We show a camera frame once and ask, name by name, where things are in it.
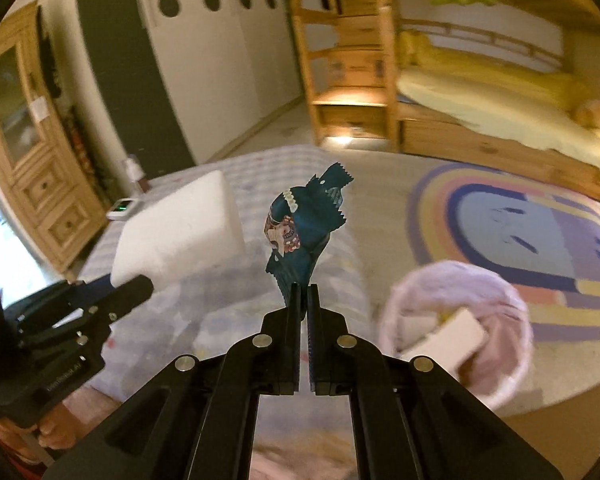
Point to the wooden bunk bed stairs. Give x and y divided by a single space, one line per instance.
347 56

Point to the left hand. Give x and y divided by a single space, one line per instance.
56 430

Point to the wooden cabinet with drawers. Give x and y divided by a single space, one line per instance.
42 185

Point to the wooden bunk bed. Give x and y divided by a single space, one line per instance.
430 133

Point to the rainbow round rug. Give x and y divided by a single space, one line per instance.
542 239

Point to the yellow plush pillow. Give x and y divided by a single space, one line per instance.
587 114

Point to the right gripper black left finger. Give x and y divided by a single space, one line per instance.
195 422

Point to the white digital clock device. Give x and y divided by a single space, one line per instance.
123 209

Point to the yellow bed quilt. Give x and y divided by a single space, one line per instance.
496 98

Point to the white wardrobe with holes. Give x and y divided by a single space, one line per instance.
182 79

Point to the dark green snack packet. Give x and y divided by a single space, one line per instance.
298 226

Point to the checkered blue mattress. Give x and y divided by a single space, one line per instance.
208 311

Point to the white milk carton box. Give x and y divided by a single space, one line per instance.
451 344

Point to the trash bin pink bag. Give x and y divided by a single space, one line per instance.
427 296

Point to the white tissue block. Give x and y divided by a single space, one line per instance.
188 231

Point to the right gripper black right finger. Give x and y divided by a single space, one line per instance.
412 419

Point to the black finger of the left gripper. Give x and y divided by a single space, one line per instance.
114 302

